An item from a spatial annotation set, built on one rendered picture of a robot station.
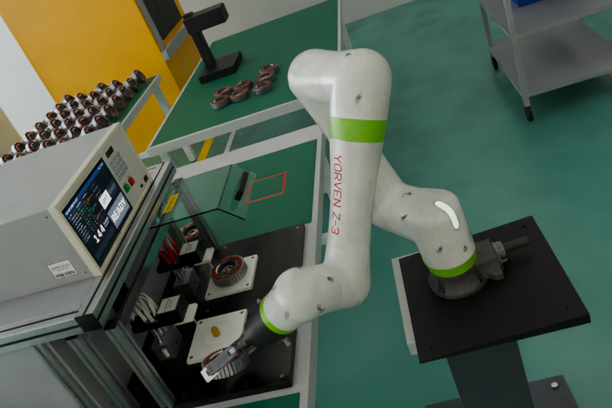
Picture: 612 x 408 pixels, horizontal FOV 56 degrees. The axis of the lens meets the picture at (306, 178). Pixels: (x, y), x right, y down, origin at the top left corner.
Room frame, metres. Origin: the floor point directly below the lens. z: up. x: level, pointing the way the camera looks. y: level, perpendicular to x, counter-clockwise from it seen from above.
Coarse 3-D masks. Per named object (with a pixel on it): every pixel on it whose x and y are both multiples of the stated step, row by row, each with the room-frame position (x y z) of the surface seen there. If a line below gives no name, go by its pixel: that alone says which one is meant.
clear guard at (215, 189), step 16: (192, 176) 1.64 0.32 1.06; (208, 176) 1.59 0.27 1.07; (224, 176) 1.55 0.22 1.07; (176, 192) 1.58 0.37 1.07; (192, 192) 1.53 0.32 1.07; (208, 192) 1.49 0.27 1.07; (224, 192) 1.45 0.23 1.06; (160, 208) 1.52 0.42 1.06; (176, 208) 1.48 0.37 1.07; (192, 208) 1.44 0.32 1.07; (208, 208) 1.40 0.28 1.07; (224, 208) 1.38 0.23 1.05; (240, 208) 1.40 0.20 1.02; (160, 224) 1.42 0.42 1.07
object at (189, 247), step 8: (200, 240) 1.51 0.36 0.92; (184, 248) 1.50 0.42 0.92; (192, 248) 1.48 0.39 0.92; (200, 248) 1.49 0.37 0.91; (168, 256) 1.53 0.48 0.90; (184, 256) 1.47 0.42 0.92; (192, 256) 1.46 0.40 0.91; (200, 256) 1.46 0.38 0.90; (208, 256) 1.47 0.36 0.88; (160, 264) 1.51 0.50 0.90; (168, 264) 1.49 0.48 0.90; (176, 264) 1.47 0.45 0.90; (184, 264) 1.47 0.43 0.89; (192, 264) 1.46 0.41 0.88; (160, 272) 1.49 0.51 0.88; (176, 272) 1.49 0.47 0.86; (184, 272) 1.53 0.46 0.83
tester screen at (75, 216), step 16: (96, 176) 1.38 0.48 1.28; (80, 192) 1.30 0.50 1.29; (96, 192) 1.35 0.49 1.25; (80, 208) 1.26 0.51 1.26; (96, 208) 1.31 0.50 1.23; (128, 208) 1.43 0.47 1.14; (80, 224) 1.23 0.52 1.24; (96, 224) 1.28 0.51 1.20; (112, 224) 1.33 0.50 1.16; (112, 240) 1.30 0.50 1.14
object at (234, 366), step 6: (222, 348) 1.11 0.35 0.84; (240, 348) 1.08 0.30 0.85; (210, 354) 1.10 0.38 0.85; (216, 354) 1.09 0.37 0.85; (246, 354) 1.05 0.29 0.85; (204, 360) 1.07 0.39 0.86; (234, 360) 1.03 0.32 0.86; (240, 360) 1.03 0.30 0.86; (246, 360) 1.04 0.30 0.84; (204, 366) 1.04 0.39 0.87; (228, 366) 1.01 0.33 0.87; (234, 366) 1.02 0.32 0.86; (240, 366) 1.02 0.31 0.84; (246, 366) 1.03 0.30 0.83; (222, 372) 1.01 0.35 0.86; (228, 372) 1.01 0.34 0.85; (234, 372) 1.01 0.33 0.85; (216, 378) 1.01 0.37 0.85; (222, 378) 1.01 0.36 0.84
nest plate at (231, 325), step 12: (240, 312) 1.29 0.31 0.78; (204, 324) 1.30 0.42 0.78; (216, 324) 1.28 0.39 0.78; (228, 324) 1.26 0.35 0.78; (240, 324) 1.24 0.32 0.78; (204, 336) 1.26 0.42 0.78; (228, 336) 1.22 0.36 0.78; (192, 348) 1.23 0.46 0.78; (204, 348) 1.21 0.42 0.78; (216, 348) 1.19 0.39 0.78; (192, 360) 1.18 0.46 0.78
